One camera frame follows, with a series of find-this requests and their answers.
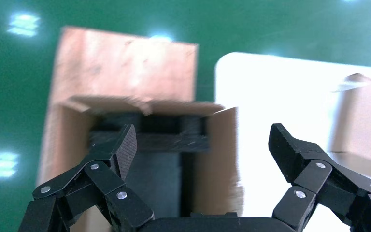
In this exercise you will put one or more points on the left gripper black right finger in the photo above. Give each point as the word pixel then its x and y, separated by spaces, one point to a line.
pixel 300 160

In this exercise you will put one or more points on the black foam insert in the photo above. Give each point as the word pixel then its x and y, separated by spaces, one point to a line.
pixel 160 179

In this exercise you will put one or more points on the big open cardboard box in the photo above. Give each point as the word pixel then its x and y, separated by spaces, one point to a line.
pixel 217 160

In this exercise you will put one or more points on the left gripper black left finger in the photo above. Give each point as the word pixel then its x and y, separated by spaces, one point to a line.
pixel 108 157

